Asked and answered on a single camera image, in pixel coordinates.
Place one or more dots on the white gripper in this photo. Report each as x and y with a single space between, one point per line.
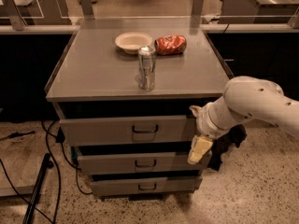
204 122

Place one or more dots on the grey top drawer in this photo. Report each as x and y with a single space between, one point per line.
128 130

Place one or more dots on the grey drawer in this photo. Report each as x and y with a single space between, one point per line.
139 163
128 130
145 185

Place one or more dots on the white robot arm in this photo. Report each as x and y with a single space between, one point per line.
243 99

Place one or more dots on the grey bottom drawer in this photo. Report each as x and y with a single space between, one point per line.
145 185

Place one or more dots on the grey drawer cabinet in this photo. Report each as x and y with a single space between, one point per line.
95 79

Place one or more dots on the grey middle drawer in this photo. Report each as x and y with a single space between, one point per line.
139 163

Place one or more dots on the black cloth beside cabinet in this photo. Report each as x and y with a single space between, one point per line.
234 137

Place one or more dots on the crushed orange soda can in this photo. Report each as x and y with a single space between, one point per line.
170 44

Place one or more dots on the tall silver can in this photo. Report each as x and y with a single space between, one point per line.
147 60

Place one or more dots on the white paper bowl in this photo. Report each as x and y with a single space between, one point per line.
131 42

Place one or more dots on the black bar on floor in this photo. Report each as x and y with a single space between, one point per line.
37 188

